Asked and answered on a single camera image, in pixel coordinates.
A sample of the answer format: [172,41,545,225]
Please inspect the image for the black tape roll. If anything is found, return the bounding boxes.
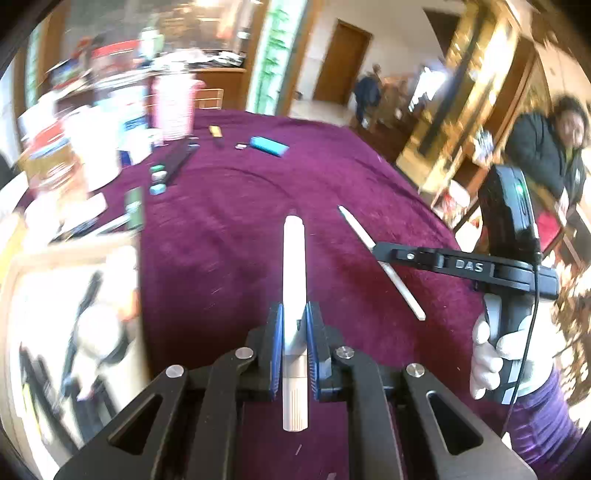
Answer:
[74,300,132,367]

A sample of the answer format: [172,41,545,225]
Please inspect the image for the wooden door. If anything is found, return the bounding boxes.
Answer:
[313,18,374,108]

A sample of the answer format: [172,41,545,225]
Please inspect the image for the gold pillar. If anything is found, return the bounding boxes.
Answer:
[397,0,541,208]

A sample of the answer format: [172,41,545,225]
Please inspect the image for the bamboo painted panel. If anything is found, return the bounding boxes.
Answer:
[252,0,308,116]

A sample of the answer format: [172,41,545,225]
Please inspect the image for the blue battery pack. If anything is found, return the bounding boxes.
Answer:
[249,136,291,158]

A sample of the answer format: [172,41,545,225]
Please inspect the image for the person's right hand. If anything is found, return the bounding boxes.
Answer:
[470,319,555,400]

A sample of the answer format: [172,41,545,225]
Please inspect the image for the white curved sheath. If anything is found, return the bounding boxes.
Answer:
[281,215,311,433]

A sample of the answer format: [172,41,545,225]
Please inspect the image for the pink knitted bottle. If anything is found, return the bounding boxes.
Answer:
[150,74,207,142]

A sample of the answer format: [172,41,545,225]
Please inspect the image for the wooden counter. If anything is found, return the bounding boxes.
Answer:
[191,65,247,112]

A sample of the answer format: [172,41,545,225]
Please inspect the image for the cardboard box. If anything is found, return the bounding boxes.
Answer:
[0,231,148,462]

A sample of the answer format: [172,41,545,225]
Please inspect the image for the white curved knife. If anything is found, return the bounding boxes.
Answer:
[337,205,427,321]

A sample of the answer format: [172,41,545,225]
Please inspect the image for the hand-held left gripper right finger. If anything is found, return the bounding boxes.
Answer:
[305,302,537,480]

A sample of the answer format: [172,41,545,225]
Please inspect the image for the red jacket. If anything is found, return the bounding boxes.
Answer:
[536,210,571,252]

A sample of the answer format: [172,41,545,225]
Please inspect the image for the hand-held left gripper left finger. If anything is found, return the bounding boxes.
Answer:
[53,303,284,480]

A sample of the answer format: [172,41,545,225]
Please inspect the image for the person's right forearm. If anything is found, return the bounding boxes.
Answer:
[503,369,586,468]

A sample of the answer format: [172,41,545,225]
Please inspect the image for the white plastic tub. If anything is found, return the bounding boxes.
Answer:
[65,104,122,191]

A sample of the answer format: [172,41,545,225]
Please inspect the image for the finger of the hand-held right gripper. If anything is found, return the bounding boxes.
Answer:
[372,241,493,281]

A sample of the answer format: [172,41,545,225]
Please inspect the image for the black cable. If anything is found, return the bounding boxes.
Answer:
[501,251,544,437]

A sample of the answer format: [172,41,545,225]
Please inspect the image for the dark blue jacket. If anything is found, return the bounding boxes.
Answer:
[355,64,385,129]

